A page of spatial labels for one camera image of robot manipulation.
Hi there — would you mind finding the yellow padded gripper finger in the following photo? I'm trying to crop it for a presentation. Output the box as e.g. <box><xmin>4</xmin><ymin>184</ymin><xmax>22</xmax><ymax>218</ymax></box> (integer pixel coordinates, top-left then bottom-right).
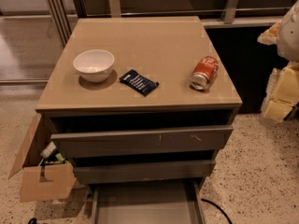
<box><xmin>257</xmin><ymin>21</ymin><xmax>281</xmax><ymax>46</ymax></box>
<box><xmin>261</xmin><ymin>62</ymin><xmax>299</xmax><ymax>122</ymax></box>

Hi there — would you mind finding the dark blue rxbar wrapper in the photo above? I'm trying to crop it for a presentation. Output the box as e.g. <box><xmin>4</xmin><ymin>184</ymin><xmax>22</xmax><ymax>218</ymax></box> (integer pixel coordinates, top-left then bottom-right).
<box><xmin>119</xmin><ymin>69</ymin><xmax>159</xmax><ymax>96</ymax></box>

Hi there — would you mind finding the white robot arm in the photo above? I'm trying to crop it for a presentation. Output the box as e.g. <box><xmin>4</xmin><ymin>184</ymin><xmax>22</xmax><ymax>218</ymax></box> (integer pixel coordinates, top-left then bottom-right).
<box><xmin>258</xmin><ymin>1</ymin><xmax>299</xmax><ymax>125</ymax></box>

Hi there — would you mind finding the grey top drawer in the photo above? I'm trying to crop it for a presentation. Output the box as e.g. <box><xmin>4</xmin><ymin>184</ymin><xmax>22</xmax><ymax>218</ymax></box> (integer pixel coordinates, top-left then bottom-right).
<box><xmin>51</xmin><ymin>125</ymin><xmax>233</xmax><ymax>158</ymax></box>

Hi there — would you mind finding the grey drawer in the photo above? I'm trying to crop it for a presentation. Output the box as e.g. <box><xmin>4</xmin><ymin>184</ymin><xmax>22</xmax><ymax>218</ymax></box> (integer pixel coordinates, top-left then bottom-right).
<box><xmin>51</xmin><ymin>125</ymin><xmax>233</xmax><ymax>158</ymax></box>
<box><xmin>74</xmin><ymin>160</ymin><xmax>216</xmax><ymax>184</ymax></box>
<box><xmin>91</xmin><ymin>179</ymin><xmax>206</xmax><ymax>224</ymax></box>

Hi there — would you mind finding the grey drawer cabinet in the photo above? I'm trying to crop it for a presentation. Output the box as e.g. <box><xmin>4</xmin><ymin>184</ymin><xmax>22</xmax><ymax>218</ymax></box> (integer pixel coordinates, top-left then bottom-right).
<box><xmin>35</xmin><ymin>15</ymin><xmax>243</xmax><ymax>224</ymax></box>

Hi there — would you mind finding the grey bottom drawer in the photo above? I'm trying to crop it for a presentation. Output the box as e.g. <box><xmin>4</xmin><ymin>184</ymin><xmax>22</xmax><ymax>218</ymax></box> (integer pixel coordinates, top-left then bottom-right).
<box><xmin>91</xmin><ymin>179</ymin><xmax>206</xmax><ymax>224</ymax></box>

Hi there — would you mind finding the grey middle drawer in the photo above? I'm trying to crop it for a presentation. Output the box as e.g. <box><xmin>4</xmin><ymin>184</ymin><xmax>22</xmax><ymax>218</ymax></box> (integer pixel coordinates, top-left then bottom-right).
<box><xmin>74</xmin><ymin>160</ymin><xmax>216</xmax><ymax>184</ymax></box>

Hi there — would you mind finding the orange soda can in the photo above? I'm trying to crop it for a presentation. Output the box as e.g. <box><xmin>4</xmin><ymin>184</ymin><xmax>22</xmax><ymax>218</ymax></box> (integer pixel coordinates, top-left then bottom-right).
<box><xmin>190</xmin><ymin>56</ymin><xmax>219</xmax><ymax>91</ymax></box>

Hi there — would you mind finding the white ceramic bowl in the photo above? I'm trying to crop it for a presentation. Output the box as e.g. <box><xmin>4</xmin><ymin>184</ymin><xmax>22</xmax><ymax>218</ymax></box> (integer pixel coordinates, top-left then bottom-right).
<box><xmin>73</xmin><ymin>49</ymin><xmax>115</xmax><ymax>83</ymax></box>

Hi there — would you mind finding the green packet in box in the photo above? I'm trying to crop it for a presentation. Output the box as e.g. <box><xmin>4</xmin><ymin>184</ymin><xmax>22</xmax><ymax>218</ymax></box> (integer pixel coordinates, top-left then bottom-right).
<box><xmin>55</xmin><ymin>153</ymin><xmax>65</xmax><ymax>162</ymax></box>

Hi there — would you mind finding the white packet in box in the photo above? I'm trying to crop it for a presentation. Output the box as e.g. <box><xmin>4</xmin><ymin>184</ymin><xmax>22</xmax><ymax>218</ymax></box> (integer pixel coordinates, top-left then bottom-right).
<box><xmin>40</xmin><ymin>142</ymin><xmax>57</xmax><ymax>159</ymax></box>

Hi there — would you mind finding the brown cardboard box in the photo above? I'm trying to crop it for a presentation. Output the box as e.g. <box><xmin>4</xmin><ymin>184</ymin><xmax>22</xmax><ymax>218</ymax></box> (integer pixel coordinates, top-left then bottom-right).
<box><xmin>8</xmin><ymin>114</ymin><xmax>76</xmax><ymax>203</ymax></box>

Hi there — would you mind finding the black floor cable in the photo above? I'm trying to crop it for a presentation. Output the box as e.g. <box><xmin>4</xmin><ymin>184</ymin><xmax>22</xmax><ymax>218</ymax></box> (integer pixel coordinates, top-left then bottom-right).
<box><xmin>201</xmin><ymin>198</ymin><xmax>234</xmax><ymax>224</ymax></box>

